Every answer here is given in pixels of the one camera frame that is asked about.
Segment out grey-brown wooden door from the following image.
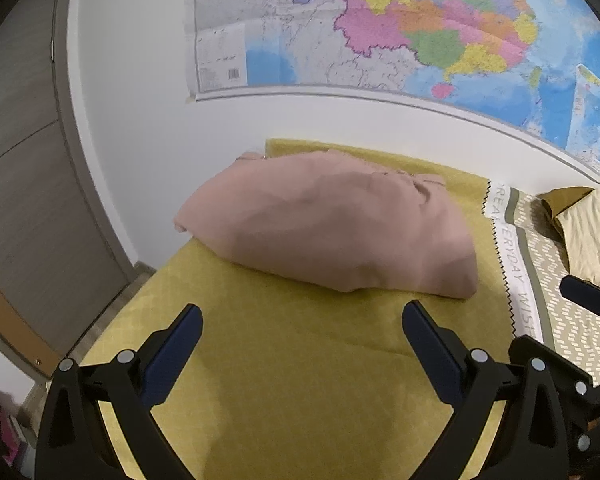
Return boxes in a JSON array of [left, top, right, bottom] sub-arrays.
[[0, 0, 131, 376]]

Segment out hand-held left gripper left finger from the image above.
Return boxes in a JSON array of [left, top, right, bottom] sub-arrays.
[[34, 302, 204, 480]]

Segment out cream garment with mustard lining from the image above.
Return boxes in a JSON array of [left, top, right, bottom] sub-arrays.
[[540, 186, 600, 288]]

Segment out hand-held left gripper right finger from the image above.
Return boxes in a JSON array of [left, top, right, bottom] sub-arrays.
[[401, 300, 573, 480]]

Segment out yellow blanket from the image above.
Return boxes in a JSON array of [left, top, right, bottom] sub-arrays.
[[77, 138, 531, 480]]

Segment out beige patterned cloth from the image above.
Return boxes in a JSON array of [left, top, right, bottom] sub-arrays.
[[481, 180, 600, 391]]

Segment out colourful wall map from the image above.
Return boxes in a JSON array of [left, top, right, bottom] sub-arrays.
[[184, 0, 600, 183]]

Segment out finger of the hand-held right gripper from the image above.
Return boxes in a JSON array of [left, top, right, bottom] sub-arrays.
[[509, 336, 595, 403], [560, 274, 600, 318]]

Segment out dark bag with pink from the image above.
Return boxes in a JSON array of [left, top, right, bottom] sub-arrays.
[[0, 387, 23, 468]]

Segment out pink jacket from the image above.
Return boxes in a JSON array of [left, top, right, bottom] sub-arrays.
[[173, 151, 479, 301]]

